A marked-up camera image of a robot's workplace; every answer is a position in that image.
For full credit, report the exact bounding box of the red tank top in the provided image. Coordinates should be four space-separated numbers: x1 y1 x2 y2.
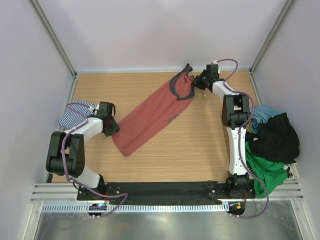
112 64 195 157

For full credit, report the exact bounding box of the teal tank top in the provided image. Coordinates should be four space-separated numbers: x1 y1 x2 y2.
249 104 281 134

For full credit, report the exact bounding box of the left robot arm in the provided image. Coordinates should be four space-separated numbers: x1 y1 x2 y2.
45 101 120 200

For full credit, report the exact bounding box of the green tank top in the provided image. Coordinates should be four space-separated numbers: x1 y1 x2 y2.
245 142 288 198

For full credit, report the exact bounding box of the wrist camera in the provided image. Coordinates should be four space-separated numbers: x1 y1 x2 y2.
212 60 220 74
88 104 100 113

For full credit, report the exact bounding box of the slotted cable duct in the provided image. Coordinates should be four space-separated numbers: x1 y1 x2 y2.
41 202 229 214

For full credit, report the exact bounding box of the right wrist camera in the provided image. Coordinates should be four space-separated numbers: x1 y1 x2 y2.
212 60 220 74

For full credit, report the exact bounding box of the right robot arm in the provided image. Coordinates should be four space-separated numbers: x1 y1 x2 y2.
193 61 251 198

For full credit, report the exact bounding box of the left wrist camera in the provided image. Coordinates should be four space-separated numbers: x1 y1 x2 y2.
88 104 100 113

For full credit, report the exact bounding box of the white plastic tray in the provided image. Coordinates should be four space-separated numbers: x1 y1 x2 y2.
283 163 299 180

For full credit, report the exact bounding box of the blue white striped tank top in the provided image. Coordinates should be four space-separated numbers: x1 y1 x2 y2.
57 99 98 130

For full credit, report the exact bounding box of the black tank top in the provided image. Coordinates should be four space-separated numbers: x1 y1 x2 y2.
245 112 300 164

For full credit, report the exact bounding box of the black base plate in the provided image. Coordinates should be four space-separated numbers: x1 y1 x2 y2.
76 181 256 207

